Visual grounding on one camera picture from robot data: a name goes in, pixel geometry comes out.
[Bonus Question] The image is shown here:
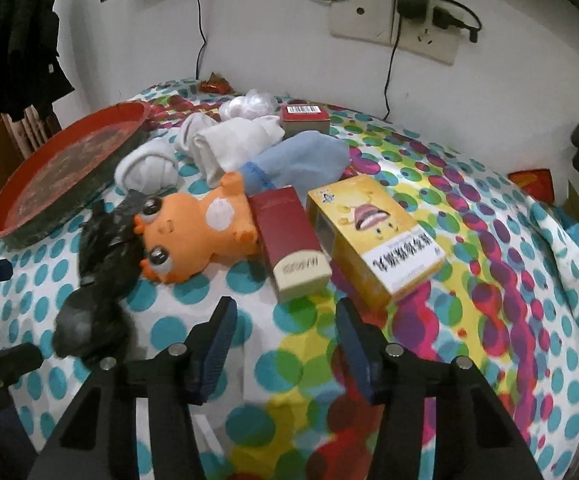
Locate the black plastic bag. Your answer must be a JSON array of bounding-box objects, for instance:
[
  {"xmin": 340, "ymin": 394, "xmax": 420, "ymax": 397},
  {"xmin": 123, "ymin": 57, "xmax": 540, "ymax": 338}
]
[{"xmin": 52, "ymin": 195, "xmax": 145, "ymax": 368}]

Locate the black hanging jacket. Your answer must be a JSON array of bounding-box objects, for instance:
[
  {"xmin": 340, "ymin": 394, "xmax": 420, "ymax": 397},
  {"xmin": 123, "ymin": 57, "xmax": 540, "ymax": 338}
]
[{"xmin": 0, "ymin": 0, "xmax": 75, "ymax": 121}]

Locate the cardboard box with red top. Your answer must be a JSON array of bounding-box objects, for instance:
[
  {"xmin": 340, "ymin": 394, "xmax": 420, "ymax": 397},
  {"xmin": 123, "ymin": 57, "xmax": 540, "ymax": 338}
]
[{"xmin": 280, "ymin": 103, "xmax": 331, "ymax": 137}]

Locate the small white sock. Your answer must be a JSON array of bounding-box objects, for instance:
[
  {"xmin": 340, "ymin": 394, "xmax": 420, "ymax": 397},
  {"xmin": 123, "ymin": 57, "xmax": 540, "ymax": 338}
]
[{"xmin": 174, "ymin": 112, "xmax": 220, "ymax": 157}]

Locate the orange big-eyed toy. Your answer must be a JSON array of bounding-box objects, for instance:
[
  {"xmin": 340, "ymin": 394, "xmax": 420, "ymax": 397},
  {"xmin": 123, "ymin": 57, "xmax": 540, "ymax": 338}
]
[{"xmin": 132, "ymin": 172, "xmax": 263, "ymax": 286}]

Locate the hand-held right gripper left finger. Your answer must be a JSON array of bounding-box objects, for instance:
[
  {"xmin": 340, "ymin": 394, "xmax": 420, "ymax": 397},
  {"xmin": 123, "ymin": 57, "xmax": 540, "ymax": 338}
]
[{"xmin": 27, "ymin": 296, "xmax": 239, "ymax": 480}]

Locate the clear plastic bag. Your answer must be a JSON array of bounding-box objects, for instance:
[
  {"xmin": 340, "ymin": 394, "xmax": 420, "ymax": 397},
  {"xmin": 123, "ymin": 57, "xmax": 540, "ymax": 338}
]
[{"xmin": 218, "ymin": 89, "xmax": 276, "ymax": 122}]

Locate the black hanging cable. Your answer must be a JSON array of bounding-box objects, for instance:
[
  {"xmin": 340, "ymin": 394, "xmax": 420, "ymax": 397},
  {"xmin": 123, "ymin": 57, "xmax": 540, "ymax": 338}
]
[{"xmin": 196, "ymin": 0, "xmax": 209, "ymax": 81}]

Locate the black adapter cable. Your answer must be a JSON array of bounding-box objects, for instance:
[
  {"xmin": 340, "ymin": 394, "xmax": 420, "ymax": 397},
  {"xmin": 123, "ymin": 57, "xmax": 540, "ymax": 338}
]
[{"xmin": 382, "ymin": 20, "xmax": 400, "ymax": 121}]

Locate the red round tray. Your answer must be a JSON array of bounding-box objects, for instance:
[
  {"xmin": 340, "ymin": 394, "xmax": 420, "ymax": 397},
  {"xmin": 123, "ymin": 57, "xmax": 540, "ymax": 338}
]
[{"xmin": 0, "ymin": 101, "xmax": 153, "ymax": 250}]

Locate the red packet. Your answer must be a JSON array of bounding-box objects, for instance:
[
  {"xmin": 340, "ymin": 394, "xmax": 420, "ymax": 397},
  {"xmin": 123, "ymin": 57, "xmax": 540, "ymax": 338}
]
[{"xmin": 507, "ymin": 169, "xmax": 555, "ymax": 206}]

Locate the red candy wrapper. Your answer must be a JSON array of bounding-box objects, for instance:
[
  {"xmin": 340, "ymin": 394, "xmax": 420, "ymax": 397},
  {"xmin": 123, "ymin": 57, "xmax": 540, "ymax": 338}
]
[{"xmin": 200, "ymin": 72, "xmax": 233, "ymax": 94}]

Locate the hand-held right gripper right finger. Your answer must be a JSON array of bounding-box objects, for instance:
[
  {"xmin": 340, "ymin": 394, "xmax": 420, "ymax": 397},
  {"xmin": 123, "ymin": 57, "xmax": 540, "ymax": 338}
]
[{"xmin": 335, "ymin": 298, "xmax": 545, "ymax": 480}]

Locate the light blue sock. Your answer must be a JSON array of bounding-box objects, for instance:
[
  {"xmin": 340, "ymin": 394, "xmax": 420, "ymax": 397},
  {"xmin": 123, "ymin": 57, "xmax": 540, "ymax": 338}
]
[{"xmin": 240, "ymin": 130, "xmax": 351, "ymax": 198}]

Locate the yellow cartoon box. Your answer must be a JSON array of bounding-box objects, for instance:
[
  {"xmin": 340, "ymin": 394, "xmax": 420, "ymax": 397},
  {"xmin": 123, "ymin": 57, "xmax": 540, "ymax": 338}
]
[{"xmin": 305, "ymin": 175, "xmax": 446, "ymax": 311}]

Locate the polka dot tablecloth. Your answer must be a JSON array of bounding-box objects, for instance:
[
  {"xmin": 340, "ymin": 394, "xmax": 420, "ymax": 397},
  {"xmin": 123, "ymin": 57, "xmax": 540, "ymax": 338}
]
[{"xmin": 0, "ymin": 77, "xmax": 579, "ymax": 480}]

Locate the beige wall socket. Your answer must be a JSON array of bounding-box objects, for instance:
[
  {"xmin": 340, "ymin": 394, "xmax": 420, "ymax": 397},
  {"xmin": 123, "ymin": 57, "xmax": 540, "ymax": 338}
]
[{"xmin": 329, "ymin": 0, "xmax": 463, "ymax": 66}]

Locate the large white sock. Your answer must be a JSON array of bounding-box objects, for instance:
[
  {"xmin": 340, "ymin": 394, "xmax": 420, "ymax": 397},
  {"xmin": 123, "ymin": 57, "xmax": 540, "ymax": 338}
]
[{"xmin": 192, "ymin": 115, "xmax": 286, "ymax": 187}]

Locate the black plug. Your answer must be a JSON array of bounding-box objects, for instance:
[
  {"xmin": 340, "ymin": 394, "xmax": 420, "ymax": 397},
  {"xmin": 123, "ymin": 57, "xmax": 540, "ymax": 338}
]
[{"xmin": 432, "ymin": 6, "xmax": 481, "ymax": 43}]

